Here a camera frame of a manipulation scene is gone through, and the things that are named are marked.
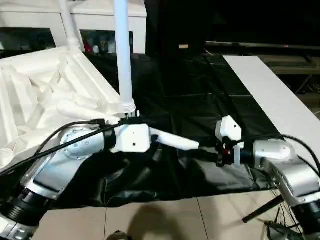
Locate white plastic table leg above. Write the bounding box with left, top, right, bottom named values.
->
left=113, top=0, right=137, bottom=117
left=149, top=128, right=200, bottom=151
left=59, top=0, right=84, bottom=52

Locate black work mat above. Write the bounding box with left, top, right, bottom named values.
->
left=30, top=50, right=301, bottom=208

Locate black stand leg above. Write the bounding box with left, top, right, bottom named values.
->
left=242, top=196, right=284, bottom=224

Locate flat white board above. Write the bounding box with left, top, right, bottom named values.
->
left=222, top=55, right=320, bottom=151

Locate white cabinet with glass doors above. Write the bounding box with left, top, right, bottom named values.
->
left=0, top=0, right=147, bottom=56

